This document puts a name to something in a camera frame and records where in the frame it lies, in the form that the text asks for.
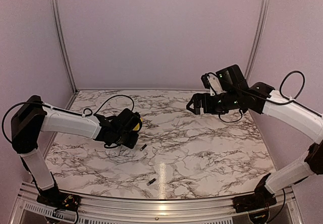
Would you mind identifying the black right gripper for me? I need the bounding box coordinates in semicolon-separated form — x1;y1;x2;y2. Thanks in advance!
187;90;241;115

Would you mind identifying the yellow screwdriver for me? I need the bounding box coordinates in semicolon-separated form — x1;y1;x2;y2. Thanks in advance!
132;118;142;132

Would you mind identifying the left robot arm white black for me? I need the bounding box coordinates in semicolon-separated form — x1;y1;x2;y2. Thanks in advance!
6;95;142;211

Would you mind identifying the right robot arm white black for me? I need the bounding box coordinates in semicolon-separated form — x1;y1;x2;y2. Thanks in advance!
186;65;322;213

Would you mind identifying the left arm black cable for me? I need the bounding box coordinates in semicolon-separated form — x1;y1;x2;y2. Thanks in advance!
83;94;136;119

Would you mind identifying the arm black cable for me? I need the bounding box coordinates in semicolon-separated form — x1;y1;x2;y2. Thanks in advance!
83;94;136;119
279;70;305;101

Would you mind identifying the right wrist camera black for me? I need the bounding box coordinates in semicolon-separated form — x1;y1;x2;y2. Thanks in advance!
201;74;211;89

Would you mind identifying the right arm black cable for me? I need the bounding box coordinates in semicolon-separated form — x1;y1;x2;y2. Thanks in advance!
279;70;305;101

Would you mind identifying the left aluminium frame post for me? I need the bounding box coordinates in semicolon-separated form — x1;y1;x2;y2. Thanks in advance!
50;0;78;94

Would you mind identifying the aluminium frame post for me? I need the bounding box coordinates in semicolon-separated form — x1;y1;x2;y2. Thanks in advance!
50;0;78;94
245;0;270;81

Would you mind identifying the front aluminium rail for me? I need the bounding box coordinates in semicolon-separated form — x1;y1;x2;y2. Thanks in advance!
15;183;303;224

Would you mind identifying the right aluminium frame post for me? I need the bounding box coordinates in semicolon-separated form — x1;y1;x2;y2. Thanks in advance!
245;0;270;81

